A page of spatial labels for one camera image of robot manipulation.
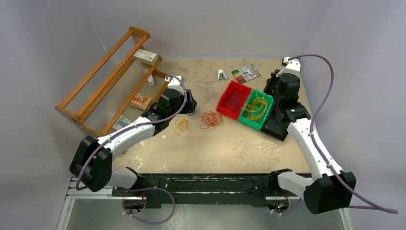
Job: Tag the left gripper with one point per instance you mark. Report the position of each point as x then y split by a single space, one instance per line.
189 106

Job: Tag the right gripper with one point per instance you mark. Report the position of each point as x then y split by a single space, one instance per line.
274 78

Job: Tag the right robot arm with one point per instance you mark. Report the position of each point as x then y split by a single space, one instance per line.
328 187

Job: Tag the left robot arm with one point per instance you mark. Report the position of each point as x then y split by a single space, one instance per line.
93 161

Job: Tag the green plastic bin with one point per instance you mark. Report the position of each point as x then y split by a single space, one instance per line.
256 109

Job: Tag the marker pen pack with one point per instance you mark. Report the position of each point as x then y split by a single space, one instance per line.
245 74

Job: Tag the red plastic bin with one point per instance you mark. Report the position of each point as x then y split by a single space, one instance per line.
233 99

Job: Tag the black plastic bin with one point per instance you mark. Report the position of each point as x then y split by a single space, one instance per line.
273 127

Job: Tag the small blue stapler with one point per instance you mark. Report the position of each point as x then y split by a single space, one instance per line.
222 75

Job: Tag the white stapler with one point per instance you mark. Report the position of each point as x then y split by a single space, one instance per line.
150 80

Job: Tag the orange card pack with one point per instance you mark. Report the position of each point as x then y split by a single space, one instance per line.
140 101

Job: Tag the white red box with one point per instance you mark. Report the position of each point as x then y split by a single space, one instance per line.
146 57

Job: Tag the blue blister pack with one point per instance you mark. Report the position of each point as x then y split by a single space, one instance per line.
121 122

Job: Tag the wooden rack shelf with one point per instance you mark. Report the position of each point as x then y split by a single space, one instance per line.
106 91

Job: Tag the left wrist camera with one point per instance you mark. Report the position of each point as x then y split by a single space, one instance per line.
175 84

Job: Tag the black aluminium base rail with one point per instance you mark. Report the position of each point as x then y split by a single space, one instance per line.
156 189

